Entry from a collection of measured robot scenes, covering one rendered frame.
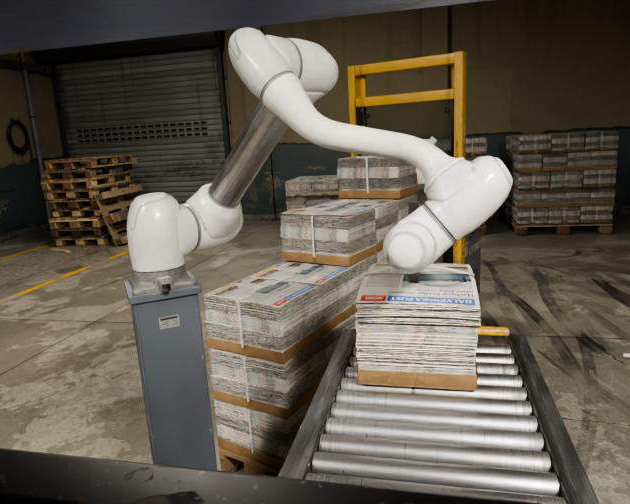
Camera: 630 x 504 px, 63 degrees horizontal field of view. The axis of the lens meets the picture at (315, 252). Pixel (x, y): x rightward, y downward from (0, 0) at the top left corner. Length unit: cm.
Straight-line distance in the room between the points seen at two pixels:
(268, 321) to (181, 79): 812
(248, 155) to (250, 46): 35
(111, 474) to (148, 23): 14
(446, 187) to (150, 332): 96
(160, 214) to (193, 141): 814
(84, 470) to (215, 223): 144
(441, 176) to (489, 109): 777
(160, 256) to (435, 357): 81
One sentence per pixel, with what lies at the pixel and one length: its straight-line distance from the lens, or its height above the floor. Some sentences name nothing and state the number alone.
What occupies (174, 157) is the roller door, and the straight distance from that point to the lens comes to 984.
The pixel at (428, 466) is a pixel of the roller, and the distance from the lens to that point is 106.
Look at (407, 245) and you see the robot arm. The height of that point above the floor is 120.
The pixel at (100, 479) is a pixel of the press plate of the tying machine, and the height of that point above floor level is 131.
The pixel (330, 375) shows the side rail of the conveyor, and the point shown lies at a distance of 138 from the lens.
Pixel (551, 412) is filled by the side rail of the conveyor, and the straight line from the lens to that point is 127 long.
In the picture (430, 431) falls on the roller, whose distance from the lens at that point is 116.
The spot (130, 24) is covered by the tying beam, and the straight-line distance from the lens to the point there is 19.
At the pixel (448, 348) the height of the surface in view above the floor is 91.
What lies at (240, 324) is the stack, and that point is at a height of 73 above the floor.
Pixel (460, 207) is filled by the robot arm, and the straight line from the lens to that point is 101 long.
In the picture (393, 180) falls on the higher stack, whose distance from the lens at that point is 281.
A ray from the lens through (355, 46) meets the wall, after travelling 893.
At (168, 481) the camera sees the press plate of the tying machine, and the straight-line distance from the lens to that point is 17.
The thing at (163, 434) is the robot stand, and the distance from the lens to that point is 172.
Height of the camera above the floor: 141
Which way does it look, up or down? 13 degrees down
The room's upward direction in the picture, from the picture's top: 3 degrees counter-clockwise
